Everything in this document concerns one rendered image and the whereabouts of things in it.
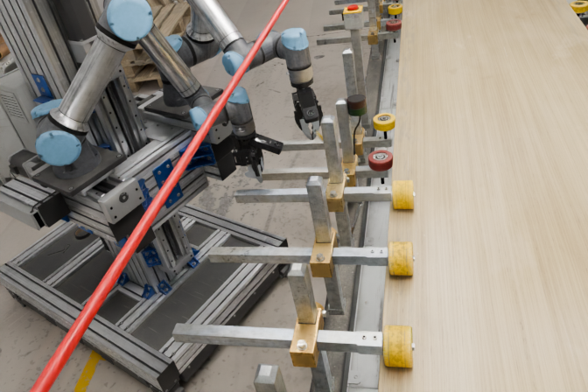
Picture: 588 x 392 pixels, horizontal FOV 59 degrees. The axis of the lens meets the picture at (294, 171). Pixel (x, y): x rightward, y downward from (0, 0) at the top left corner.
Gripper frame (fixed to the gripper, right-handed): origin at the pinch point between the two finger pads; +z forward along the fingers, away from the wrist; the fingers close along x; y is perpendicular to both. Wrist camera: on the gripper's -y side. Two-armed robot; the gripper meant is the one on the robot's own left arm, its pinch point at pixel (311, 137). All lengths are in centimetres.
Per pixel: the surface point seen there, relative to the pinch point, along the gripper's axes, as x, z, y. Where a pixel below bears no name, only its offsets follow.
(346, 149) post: -10.3, 6.5, -1.3
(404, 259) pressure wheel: -10, 2, -60
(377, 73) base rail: -49, 29, 97
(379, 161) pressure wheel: -18.9, 8.3, -10.1
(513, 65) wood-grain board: -88, 9, 35
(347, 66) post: -18.8, -11.7, 22.2
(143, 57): 109, 70, 327
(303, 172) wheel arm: 5.1, 13.0, 0.3
